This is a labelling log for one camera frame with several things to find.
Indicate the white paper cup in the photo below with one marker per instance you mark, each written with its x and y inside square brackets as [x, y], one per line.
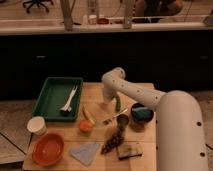
[37, 125]

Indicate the blue cloth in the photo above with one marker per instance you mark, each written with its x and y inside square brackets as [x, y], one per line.
[85, 153]

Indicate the metal measuring cup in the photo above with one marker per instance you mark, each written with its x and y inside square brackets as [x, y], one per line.
[122, 121]

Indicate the orange fruit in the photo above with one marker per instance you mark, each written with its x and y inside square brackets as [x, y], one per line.
[85, 126]

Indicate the white spatula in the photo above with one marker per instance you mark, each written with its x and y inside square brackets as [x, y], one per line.
[67, 106]

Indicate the green pepper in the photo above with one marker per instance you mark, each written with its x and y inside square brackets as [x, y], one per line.
[118, 103]

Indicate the teal sponge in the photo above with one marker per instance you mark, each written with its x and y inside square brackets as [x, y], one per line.
[141, 113]

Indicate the brown grape bunch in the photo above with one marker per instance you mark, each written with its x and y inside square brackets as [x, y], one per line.
[116, 140]

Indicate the seated person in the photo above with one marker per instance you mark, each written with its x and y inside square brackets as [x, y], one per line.
[151, 11]

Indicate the office chair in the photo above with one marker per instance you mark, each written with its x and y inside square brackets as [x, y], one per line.
[27, 5]

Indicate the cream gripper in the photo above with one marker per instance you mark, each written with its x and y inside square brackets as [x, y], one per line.
[108, 94]

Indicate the white jar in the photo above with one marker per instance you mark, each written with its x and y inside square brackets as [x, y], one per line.
[92, 19]

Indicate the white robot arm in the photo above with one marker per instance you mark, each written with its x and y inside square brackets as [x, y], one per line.
[180, 137]

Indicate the green plastic tray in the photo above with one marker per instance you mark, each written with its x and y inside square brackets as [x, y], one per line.
[54, 95]

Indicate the red lid container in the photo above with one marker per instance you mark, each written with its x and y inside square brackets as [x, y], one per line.
[103, 21]

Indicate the black bowl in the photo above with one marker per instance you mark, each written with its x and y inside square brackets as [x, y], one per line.
[137, 105]

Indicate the dark sponge block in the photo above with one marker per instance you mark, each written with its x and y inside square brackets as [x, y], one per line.
[128, 150]

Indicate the orange bowl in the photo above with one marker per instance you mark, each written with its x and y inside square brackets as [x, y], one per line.
[48, 149]

